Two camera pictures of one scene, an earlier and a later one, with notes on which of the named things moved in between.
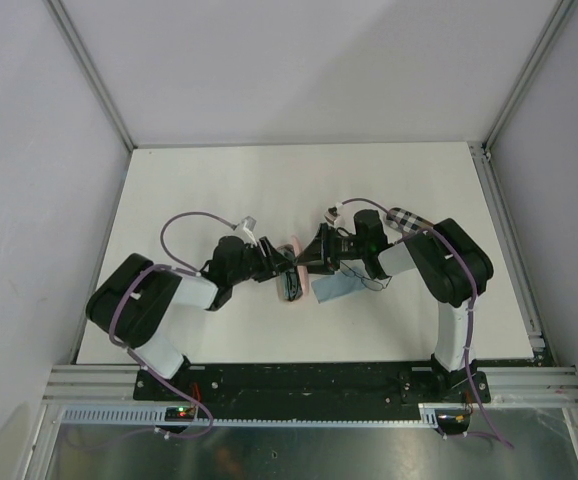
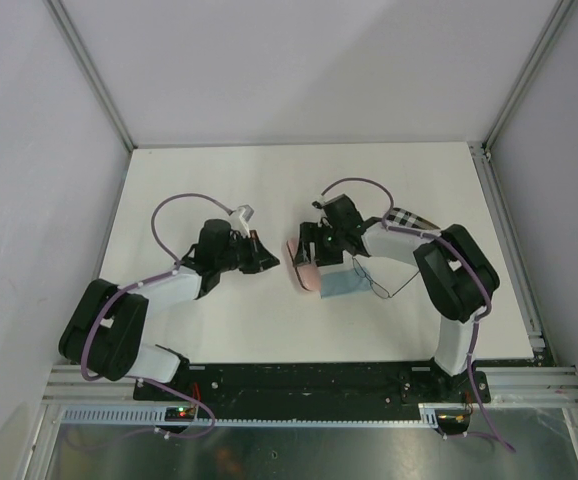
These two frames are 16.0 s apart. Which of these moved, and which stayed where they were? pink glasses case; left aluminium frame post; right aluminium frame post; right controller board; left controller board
Moved: pink glasses case
Stayed: right controller board; left controller board; right aluminium frame post; left aluminium frame post
